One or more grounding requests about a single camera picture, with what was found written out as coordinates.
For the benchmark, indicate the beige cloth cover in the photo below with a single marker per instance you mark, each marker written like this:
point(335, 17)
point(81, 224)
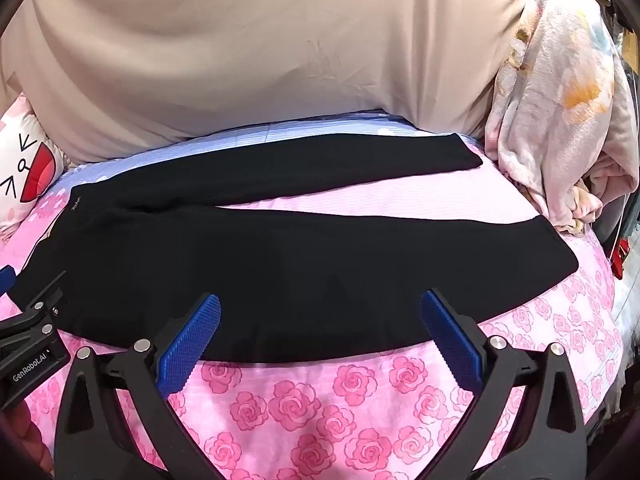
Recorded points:
point(250, 60)

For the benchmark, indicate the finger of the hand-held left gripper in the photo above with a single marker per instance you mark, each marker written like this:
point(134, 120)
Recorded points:
point(37, 307)
point(5, 277)

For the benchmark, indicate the black pants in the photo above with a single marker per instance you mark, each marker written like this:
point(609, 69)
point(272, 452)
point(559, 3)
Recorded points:
point(250, 260)

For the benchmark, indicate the pink floral fleece blanket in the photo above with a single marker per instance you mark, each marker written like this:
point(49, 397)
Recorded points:
point(550, 110)

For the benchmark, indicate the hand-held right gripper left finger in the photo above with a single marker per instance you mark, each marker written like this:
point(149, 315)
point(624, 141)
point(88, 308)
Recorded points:
point(192, 342)

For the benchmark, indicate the person's left hand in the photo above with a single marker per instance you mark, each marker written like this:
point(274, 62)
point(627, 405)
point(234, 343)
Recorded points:
point(22, 430)

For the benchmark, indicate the small red object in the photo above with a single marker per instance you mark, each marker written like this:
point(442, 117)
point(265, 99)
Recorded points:
point(619, 257)

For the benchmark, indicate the white cartoon cat pillow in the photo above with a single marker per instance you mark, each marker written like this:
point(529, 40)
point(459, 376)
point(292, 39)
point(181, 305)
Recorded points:
point(20, 160)

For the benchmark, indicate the pink rose print bedsheet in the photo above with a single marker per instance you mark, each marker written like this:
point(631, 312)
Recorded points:
point(300, 410)

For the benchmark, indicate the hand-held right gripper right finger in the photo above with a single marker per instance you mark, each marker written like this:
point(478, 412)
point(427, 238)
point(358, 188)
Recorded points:
point(452, 337)

